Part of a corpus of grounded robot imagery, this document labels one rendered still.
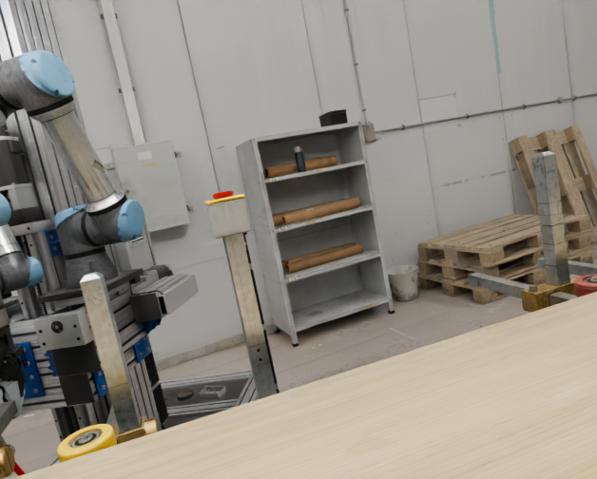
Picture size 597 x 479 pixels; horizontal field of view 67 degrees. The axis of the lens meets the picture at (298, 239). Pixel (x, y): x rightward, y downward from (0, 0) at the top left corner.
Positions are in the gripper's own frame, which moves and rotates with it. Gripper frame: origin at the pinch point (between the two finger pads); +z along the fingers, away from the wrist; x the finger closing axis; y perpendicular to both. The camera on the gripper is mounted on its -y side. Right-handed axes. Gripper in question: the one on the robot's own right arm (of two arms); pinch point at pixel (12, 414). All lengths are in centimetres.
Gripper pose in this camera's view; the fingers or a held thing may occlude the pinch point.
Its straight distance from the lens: 129.7
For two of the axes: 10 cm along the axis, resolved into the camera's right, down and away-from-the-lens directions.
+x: -9.4, 2.2, -2.5
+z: 1.9, 9.7, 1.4
